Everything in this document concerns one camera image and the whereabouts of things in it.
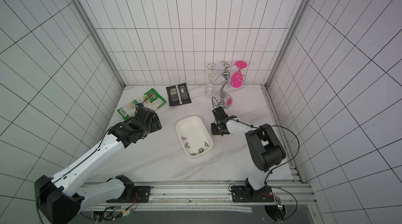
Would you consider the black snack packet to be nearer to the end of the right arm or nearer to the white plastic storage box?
the white plastic storage box

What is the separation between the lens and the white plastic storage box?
2.91 ft

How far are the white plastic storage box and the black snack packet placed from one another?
0.60ft

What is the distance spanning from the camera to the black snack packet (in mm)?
1116

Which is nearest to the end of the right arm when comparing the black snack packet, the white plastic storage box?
the white plastic storage box
